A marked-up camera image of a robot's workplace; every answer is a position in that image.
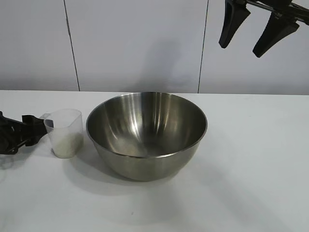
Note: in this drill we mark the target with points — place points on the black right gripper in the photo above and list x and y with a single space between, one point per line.
289 9

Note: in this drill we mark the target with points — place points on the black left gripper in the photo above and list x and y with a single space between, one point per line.
9 135

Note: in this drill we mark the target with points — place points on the white rice grains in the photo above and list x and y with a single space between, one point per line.
66 147

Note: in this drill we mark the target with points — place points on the clear plastic measuring cup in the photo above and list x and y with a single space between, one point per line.
65 125

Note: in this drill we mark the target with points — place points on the stainless steel mixing bowl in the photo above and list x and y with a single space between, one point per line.
147 130

